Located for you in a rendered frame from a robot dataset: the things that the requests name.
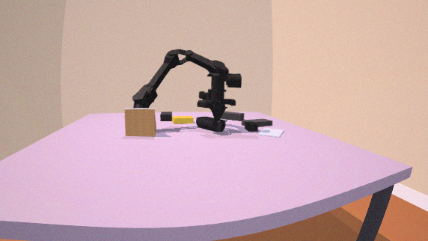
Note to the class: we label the dark grey rounded unit with white label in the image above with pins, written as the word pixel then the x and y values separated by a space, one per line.
pixel 210 124

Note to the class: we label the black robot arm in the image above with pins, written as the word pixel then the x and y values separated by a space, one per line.
pixel 217 70

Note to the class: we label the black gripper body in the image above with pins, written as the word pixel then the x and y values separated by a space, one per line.
pixel 217 99

